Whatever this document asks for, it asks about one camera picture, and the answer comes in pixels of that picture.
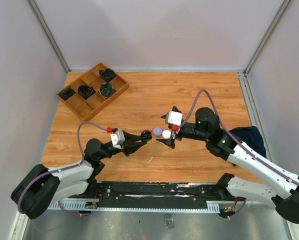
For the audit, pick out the dark blue cloth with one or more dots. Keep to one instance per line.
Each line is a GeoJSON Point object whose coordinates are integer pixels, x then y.
{"type": "Point", "coordinates": [252, 137]}

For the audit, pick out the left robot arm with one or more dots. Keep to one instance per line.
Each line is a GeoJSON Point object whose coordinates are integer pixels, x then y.
{"type": "Point", "coordinates": [44, 186]}

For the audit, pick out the black red rolled item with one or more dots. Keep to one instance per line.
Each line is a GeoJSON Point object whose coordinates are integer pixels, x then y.
{"type": "Point", "coordinates": [85, 91]}

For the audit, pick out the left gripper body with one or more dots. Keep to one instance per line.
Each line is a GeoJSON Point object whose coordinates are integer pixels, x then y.
{"type": "Point", "coordinates": [125, 148]}

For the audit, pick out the black rolled item top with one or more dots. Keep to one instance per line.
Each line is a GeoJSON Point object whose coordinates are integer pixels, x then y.
{"type": "Point", "coordinates": [107, 74]}

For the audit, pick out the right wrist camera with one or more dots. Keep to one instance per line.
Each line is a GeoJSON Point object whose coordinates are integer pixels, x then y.
{"type": "Point", "coordinates": [174, 119]}

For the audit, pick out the purple earbud charging case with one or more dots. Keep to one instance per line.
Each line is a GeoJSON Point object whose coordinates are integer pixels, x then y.
{"type": "Point", "coordinates": [157, 131]}

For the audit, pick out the white charging case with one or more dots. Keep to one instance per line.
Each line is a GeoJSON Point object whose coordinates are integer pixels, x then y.
{"type": "Point", "coordinates": [166, 134]}

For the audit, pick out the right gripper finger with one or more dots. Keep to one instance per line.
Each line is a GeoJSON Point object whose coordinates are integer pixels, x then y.
{"type": "Point", "coordinates": [173, 110]}
{"type": "Point", "coordinates": [168, 142]}

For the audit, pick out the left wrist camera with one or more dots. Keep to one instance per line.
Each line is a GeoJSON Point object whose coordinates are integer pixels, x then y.
{"type": "Point", "coordinates": [117, 139]}

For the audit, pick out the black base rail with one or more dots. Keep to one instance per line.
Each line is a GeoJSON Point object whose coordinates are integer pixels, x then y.
{"type": "Point", "coordinates": [154, 196]}

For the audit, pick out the wooden compartment tray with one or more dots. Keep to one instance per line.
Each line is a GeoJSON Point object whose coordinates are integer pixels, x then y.
{"type": "Point", "coordinates": [85, 110]}

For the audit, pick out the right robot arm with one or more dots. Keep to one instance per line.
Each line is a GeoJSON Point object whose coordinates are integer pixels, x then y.
{"type": "Point", "coordinates": [279, 188]}

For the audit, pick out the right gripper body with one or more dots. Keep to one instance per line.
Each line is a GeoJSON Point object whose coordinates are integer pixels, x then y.
{"type": "Point", "coordinates": [175, 134]}

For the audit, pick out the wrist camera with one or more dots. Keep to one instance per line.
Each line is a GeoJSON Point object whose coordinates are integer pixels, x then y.
{"type": "Point", "coordinates": [117, 139]}
{"type": "Point", "coordinates": [174, 119]}

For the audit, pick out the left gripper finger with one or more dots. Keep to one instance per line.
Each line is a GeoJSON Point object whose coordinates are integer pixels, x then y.
{"type": "Point", "coordinates": [132, 138]}
{"type": "Point", "coordinates": [133, 147]}

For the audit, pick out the black yellow rolled item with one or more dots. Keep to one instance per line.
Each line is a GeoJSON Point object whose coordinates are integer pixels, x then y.
{"type": "Point", "coordinates": [106, 90]}

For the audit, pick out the black green rolled item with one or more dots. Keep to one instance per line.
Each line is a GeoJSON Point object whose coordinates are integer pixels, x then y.
{"type": "Point", "coordinates": [66, 93]}

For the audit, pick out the black charging case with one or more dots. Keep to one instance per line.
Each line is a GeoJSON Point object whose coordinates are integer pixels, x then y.
{"type": "Point", "coordinates": [146, 136]}

